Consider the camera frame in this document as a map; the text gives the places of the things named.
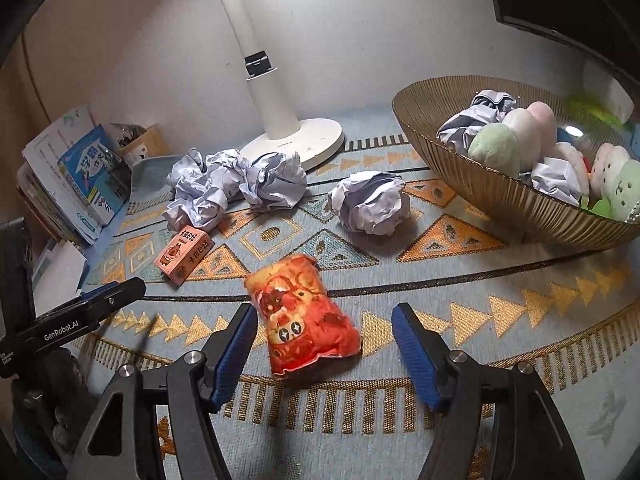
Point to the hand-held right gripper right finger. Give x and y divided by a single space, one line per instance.
415 355

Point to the pink plush toy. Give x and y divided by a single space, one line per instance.
544 125

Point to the green translucent toy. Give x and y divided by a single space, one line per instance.
600 207

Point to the row of books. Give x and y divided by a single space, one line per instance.
75 180

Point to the dark monitor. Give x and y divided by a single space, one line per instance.
565 0

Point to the white desk lamp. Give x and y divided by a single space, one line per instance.
260 110

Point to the white tissue pack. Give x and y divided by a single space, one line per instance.
607 90

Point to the red and white plush toy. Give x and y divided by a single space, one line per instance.
575 162

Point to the white paper sheets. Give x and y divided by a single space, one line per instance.
57 267

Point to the small pink box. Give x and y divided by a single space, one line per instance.
182 255

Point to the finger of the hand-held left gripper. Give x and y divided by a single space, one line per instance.
125 291

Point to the red snack packet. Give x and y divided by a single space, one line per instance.
300 315

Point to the white paper ball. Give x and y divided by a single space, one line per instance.
370 202
465 122
275 180
200 190
555 180

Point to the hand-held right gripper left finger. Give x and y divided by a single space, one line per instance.
232 355

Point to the green bear plush toy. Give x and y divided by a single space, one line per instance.
622 190

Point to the pale yellow plush toy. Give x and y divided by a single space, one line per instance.
492 152

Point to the ribbed brown bowl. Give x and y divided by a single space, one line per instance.
500 200

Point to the patterned woven table mat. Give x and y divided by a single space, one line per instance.
450 285

